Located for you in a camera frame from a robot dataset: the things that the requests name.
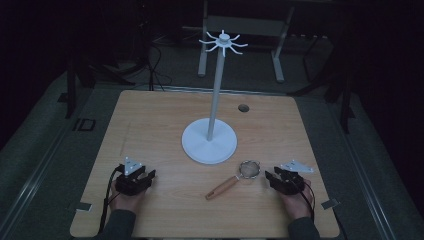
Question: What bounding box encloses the person's right hand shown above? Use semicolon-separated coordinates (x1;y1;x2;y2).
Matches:
279;179;315;221

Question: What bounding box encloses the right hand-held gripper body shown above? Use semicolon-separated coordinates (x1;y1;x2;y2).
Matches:
270;159;315;197

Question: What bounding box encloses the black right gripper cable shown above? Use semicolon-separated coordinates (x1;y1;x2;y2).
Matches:
293;179;316;223

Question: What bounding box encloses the grey tape piece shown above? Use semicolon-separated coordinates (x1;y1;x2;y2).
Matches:
320;198;340;210
75;201;93;213

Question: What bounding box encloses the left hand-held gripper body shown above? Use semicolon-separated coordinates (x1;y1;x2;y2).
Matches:
114;156;149;197

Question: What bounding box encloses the black metal stand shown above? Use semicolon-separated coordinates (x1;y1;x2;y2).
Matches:
64;54;136;120
288;31;356;135

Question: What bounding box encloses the grey metal desk frame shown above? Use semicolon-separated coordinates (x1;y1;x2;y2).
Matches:
197;0;296;84

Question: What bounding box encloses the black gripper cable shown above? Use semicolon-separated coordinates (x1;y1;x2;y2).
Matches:
97;165;124;234
293;179;316;223

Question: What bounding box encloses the black rectangular floor bracket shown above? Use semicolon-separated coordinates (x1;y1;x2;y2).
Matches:
76;117;97;132

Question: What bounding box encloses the person's left hand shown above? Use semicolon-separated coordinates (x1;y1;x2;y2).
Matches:
109;181;146;213

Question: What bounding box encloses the wooden handled mesh strainer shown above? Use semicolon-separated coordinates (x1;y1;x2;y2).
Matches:
204;159;262;201

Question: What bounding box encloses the white hook stand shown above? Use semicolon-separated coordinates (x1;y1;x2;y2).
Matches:
181;29;249;166

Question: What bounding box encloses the black floor cable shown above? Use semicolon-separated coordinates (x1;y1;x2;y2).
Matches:
145;41;173;92

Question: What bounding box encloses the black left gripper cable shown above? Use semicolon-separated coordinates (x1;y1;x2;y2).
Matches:
97;165;124;234

